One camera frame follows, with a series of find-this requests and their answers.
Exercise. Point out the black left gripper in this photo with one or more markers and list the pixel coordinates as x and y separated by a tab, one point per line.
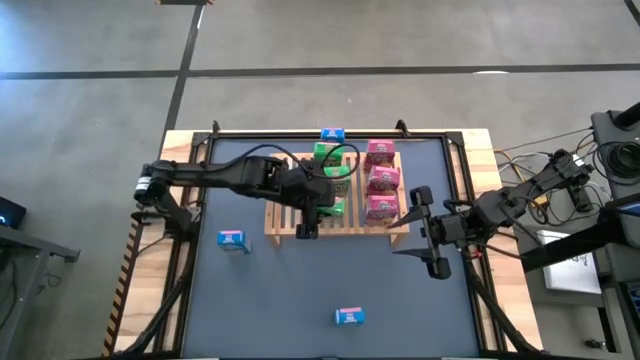
312	187

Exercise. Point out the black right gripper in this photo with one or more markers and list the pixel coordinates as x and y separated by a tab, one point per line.
447	230

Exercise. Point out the green Apple Jacks cereal box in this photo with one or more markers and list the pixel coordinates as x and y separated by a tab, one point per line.
344	185
325	150
336	209

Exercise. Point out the pink Raisin Bran cereal box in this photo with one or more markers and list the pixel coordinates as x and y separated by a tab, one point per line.
381	209
384	179
380	150

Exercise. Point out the blue Rice Krispies cereal box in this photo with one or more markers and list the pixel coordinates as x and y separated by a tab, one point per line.
332	134
231	241
350	316

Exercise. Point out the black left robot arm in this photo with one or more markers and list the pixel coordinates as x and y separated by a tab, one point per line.
210	175

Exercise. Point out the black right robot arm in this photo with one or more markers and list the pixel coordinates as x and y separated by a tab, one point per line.
530	190

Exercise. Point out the wooden slatted shelf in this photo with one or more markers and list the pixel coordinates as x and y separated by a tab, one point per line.
350	231

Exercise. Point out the blue-grey table mat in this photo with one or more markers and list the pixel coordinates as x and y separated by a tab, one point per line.
300	290

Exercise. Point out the black metal beam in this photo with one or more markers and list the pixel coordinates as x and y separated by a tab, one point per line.
575	245

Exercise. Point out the white board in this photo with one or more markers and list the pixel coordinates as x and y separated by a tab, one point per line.
570	275

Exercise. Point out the black power adapter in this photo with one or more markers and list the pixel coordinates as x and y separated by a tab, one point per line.
582	197

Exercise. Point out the yellow-black striped strip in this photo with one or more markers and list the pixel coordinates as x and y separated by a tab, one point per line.
125	280

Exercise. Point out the grey equipment stand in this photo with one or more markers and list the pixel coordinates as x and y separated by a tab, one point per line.
602	130

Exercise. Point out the grey metal cart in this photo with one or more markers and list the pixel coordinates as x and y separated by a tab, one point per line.
30	245

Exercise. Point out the black screen device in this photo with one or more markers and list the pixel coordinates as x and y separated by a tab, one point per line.
10	212

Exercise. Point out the black metal table frame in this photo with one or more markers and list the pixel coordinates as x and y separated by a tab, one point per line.
452	165

